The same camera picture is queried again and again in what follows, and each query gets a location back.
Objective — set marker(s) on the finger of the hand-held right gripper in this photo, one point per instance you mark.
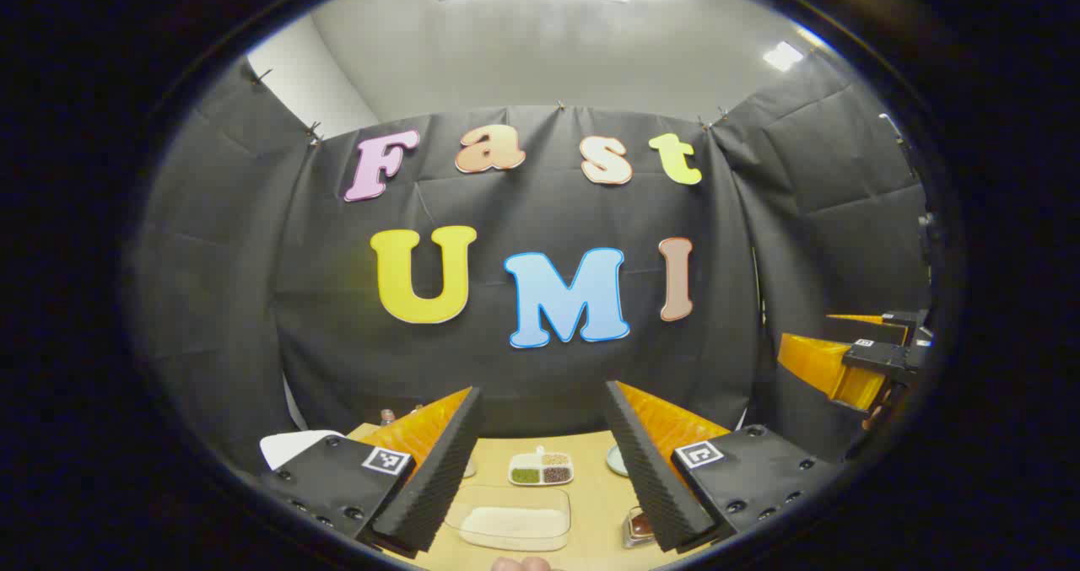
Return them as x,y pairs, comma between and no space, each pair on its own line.
869,328
814,364

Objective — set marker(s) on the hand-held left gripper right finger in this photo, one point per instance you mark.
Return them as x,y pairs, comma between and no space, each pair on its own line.
650,470

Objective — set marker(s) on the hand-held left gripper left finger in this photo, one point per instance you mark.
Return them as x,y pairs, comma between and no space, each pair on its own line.
439,470

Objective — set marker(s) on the metal chopstick holder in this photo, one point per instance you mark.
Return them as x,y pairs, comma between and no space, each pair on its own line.
634,535

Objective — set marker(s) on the white rice cooker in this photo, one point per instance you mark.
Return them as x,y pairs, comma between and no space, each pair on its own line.
291,446

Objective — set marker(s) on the clear plastic rice container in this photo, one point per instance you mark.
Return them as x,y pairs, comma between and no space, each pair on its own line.
510,516

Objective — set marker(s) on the pale green plate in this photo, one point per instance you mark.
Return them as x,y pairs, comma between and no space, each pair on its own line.
617,461

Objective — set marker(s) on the white divided bean dish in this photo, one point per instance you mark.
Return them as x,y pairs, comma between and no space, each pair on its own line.
540,468

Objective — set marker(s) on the black backdrop cloth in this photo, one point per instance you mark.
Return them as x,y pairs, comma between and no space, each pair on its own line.
540,208

